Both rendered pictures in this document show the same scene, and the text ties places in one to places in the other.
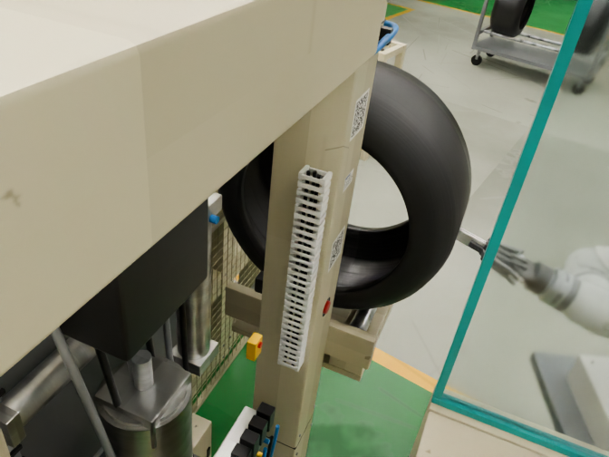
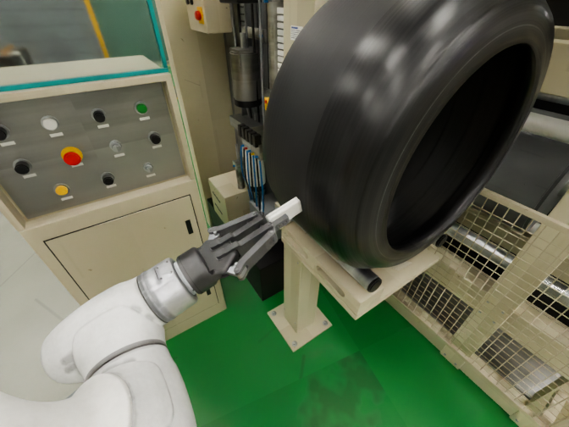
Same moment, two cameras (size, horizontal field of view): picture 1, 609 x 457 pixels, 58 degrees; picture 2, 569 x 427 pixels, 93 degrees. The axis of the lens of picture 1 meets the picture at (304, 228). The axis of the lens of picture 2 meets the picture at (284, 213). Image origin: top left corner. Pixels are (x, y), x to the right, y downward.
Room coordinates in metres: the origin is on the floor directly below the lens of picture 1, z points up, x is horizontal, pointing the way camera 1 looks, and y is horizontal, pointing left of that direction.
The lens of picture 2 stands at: (1.36, -0.72, 1.45)
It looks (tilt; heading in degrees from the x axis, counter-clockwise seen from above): 39 degrees down; 128
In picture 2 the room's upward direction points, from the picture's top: straight up
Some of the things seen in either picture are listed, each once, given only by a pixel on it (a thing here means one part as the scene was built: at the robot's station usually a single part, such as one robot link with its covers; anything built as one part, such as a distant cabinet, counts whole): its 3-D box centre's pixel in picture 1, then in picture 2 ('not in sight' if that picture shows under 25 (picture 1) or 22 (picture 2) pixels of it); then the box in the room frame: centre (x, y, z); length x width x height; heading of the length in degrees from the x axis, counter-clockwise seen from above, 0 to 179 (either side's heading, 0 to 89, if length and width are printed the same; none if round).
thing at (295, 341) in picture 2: not in sight; (299, 318); (0.92, -0.01, 0.01); 0.27 x 0.27 x 0.02; 71
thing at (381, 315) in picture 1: (367, 317); (325, 257); (1.12, -0.20, 0.84); 0.36 x 0.09 x 0.06; 161
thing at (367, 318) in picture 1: (372, 298); (328, 243); (1.12, -0.20, 0.90); 0.35 x 0.05 x 0.05; 161
